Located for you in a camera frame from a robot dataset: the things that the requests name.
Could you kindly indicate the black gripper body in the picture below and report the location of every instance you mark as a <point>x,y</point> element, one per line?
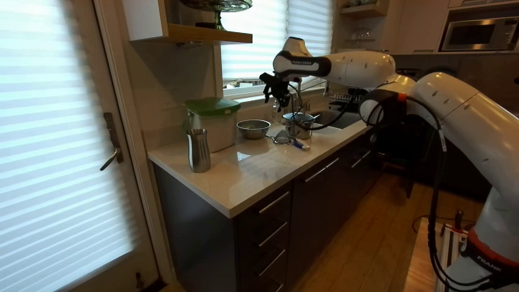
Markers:
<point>276,81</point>

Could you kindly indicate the silver metal bowl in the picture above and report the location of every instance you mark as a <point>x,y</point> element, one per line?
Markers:
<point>254,128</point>

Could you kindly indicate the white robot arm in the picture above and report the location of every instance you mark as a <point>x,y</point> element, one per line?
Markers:
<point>476,123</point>

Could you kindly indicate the crumpled clear plastic wrap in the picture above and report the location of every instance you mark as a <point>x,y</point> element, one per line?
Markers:
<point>281,138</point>

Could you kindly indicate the white tube with blue cap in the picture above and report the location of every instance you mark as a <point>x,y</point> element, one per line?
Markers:
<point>301,143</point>

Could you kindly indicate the white window blind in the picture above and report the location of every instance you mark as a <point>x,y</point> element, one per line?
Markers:
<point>254,41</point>

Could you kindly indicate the kitchen sink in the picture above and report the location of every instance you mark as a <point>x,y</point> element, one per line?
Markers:
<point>338,119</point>

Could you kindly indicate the green plate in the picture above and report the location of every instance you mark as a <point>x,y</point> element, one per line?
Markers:
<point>220,127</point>

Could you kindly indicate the silver metal bottle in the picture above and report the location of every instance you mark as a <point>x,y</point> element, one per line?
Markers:
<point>199,148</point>

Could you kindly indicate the dark kitchen cabinet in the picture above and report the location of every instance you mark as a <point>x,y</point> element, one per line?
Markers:
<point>319,216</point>

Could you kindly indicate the built-in microwave oven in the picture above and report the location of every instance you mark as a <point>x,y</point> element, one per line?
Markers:
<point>479,33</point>

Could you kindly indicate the white door blind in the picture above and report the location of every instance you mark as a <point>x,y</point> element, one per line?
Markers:
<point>54,146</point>

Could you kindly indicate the wooden wall shelf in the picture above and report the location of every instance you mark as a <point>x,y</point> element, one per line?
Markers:
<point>208,33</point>

